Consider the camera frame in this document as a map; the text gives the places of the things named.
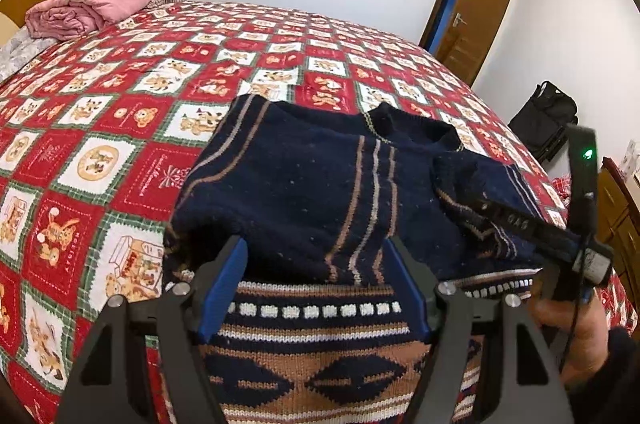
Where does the brown wooden door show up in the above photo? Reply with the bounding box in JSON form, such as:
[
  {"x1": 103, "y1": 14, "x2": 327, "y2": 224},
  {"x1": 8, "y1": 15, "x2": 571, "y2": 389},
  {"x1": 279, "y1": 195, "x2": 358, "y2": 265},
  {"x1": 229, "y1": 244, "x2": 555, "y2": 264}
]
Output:
[{"x1": 419, "y1": 0, "x2": 521, "y2": 87}]

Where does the black luggage bag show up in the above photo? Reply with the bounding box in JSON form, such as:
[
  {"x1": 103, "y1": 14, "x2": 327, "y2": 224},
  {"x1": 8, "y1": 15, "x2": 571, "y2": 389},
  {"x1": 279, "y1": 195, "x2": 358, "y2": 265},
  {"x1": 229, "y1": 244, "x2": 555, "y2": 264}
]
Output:
[{"x1": 507, "y1": 80, "x2": 579, "y2": 163}]

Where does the person's right hand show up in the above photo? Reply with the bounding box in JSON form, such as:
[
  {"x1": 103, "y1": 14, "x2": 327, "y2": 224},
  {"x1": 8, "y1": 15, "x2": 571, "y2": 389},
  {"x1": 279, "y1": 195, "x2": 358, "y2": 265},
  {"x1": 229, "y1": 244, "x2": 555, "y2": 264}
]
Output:
[{"x1": 529, "y1": 298, "x2": 611, "y2": 388}]

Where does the navy patterned knit sweater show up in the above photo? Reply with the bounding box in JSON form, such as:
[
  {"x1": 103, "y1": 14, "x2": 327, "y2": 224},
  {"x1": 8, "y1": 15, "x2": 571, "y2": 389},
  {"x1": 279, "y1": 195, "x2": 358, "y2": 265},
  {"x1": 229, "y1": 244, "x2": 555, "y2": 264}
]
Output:
[{"x1": 162, "y1": 94, "x2": 568, "y2": 424}]

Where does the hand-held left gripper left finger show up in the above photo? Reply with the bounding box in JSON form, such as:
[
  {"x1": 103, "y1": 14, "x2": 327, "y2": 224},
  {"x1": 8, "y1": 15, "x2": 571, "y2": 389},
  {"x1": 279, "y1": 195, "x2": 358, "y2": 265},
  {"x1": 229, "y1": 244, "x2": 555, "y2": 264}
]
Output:
[{"x1": 54, "y1": 235, "x2": 249, "y2": 424}]

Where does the pink folded quilt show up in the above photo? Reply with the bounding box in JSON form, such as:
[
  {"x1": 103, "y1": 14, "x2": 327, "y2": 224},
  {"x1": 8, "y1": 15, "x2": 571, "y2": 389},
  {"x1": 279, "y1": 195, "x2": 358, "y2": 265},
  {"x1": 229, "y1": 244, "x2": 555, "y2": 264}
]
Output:
[{"x1": 26, "y1": 0, "x2": 153, "y2": 41}]

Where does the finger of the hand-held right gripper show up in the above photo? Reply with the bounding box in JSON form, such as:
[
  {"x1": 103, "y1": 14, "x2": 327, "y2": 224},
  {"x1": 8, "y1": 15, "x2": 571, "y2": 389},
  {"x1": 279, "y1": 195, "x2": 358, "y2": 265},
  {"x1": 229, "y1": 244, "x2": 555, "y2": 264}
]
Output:
[{"x1": 474, "y1": 198, "x2": 577, "y2": 251}]

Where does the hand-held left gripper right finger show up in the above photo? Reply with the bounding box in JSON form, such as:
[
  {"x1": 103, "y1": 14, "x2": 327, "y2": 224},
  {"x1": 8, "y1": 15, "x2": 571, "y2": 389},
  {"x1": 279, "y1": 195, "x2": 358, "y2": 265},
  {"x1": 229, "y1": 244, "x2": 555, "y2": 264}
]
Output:
[{"x1": 387, "y1": 235, "x2": 576, "y2": 424}]

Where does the red bear-print blanket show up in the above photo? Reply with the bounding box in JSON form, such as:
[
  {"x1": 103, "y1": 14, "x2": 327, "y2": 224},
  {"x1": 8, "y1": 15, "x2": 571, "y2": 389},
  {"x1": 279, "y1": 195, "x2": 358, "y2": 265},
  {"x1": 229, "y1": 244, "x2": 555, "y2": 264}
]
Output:
[{"x1": 0, "y1": 0, "x2": 631, "y2": 424}]

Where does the grey floral bed sheet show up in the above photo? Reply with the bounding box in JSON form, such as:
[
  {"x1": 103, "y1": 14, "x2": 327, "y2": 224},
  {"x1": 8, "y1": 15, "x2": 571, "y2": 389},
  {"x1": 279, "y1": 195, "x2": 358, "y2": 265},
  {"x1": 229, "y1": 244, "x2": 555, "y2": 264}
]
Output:
[{"x1": 0, "y1": 26, "x2": 56, "y2": 82}]

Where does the person's right forearm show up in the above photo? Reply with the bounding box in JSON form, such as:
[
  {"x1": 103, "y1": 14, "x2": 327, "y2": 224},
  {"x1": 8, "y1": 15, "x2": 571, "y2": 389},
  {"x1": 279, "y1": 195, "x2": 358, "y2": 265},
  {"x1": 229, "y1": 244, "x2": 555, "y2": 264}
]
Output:
[{"x1": 562, "y1": 326, "x2": 640, "y2": 424}]

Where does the wooden cabinet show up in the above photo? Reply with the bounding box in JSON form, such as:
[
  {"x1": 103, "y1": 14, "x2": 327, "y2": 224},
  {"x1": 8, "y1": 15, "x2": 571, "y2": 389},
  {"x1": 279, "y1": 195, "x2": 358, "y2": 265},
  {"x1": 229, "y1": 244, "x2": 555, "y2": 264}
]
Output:
[{"x1": 595, "y1": 156, "x2": 640, "y2": 275}]

